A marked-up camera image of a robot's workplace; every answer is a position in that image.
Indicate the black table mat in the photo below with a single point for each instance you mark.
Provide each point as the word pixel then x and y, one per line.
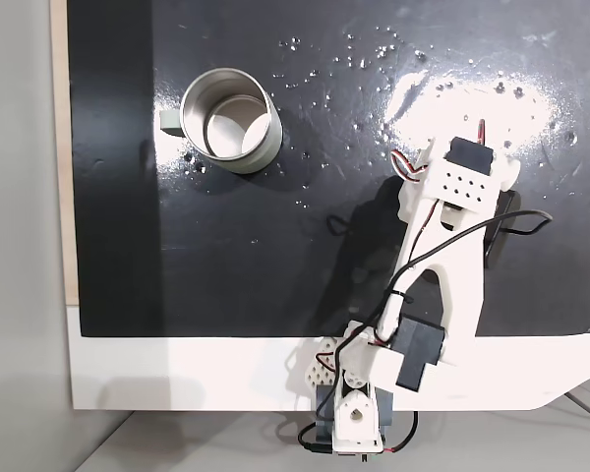
pixel 255 246

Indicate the pale green steel mug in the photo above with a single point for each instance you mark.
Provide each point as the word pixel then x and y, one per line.
pixel 270 142

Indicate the grey table clamp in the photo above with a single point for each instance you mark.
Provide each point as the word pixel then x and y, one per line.
pixel 386 403

